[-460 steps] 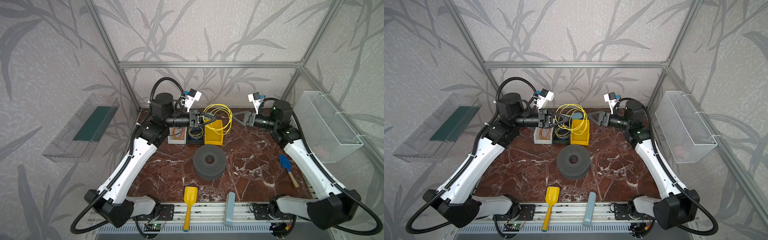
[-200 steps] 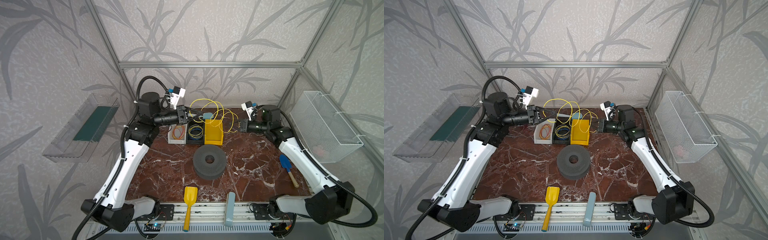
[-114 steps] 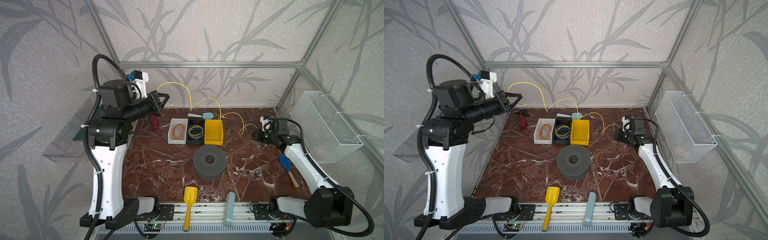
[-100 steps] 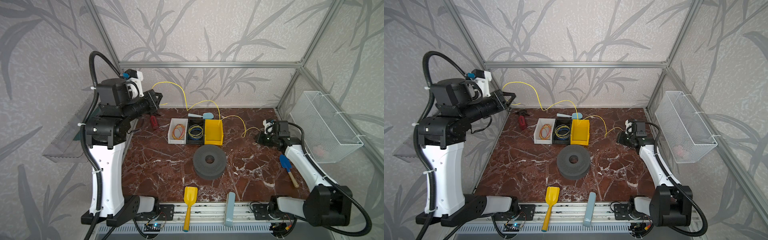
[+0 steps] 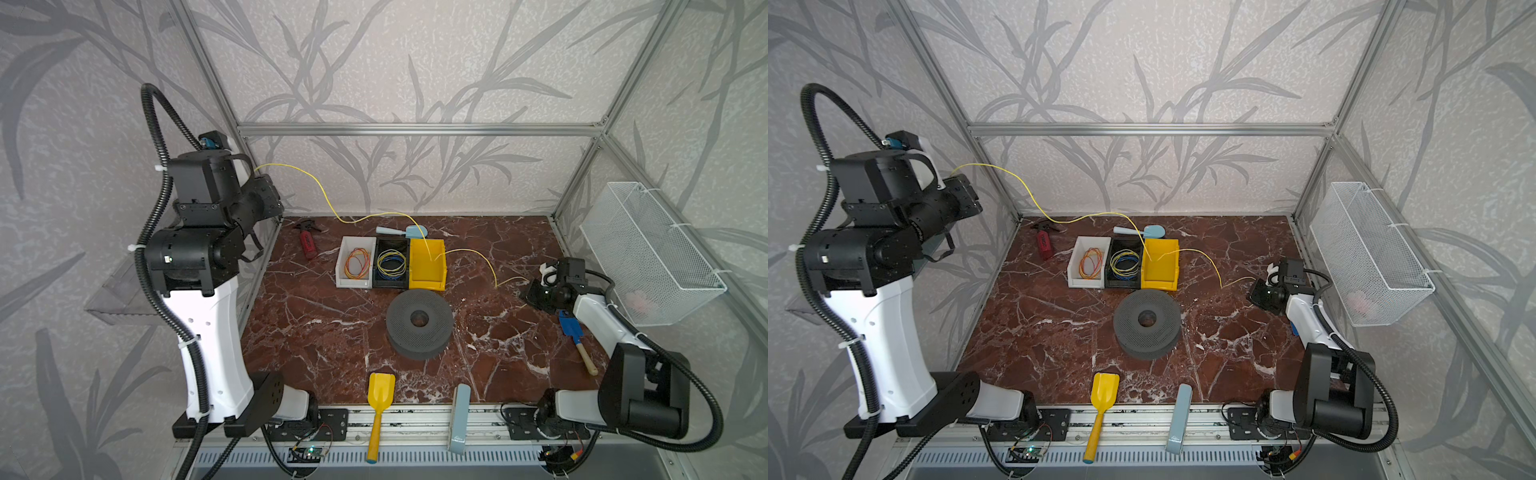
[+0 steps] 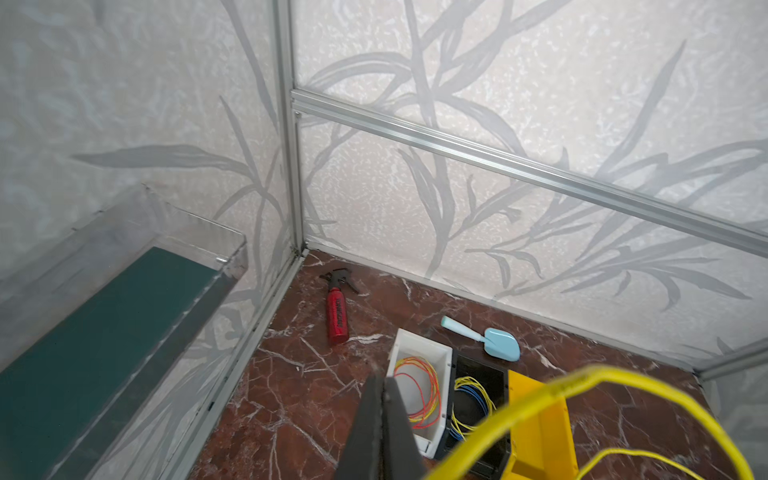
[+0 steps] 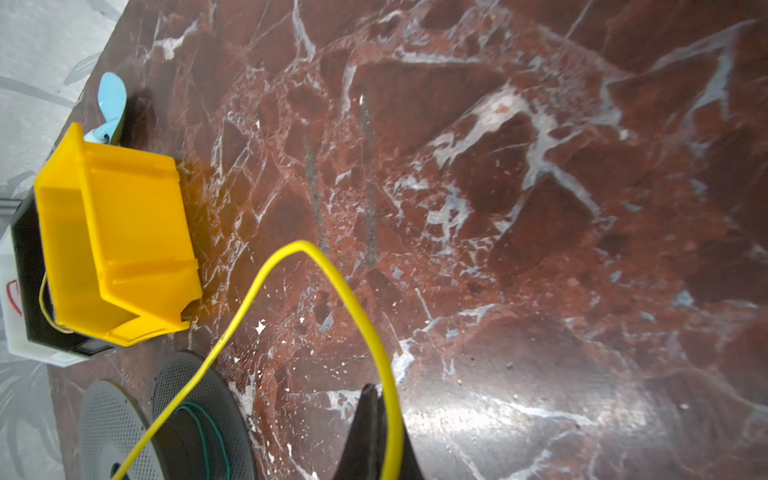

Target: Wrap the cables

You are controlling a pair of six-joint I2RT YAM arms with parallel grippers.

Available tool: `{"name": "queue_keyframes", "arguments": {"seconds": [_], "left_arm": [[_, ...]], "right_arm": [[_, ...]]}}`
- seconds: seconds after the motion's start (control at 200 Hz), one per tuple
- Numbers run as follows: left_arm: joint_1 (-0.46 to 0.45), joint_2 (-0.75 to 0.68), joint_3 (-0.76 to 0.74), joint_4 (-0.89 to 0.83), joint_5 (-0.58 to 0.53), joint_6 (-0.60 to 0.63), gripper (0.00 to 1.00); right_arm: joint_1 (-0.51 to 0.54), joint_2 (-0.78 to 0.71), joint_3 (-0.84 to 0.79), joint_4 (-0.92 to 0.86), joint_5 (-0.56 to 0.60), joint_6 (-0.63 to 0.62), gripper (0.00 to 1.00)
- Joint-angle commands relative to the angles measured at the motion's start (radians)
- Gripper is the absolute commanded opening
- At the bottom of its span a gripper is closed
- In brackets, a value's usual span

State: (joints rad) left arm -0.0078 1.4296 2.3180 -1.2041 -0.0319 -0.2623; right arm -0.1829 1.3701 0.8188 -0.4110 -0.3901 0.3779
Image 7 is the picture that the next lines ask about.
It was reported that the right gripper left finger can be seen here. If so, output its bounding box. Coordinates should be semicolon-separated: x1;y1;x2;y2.
334;384;384;480

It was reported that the grey perforated cable spool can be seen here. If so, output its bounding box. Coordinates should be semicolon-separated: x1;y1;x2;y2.
78;370;257;479

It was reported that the white storage bin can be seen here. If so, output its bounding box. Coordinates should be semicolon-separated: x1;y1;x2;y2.
1;230;87;368

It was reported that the black storage bin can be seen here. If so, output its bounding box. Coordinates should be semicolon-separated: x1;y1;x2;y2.
10;192;114;358

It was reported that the yellow storage bin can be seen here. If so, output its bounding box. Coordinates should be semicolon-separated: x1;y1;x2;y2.
34;123;202;347

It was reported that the orange and red cable coil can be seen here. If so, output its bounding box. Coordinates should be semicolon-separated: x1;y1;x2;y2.
4;278;24;318

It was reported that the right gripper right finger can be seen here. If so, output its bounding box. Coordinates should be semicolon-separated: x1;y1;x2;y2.
399;431;424;480

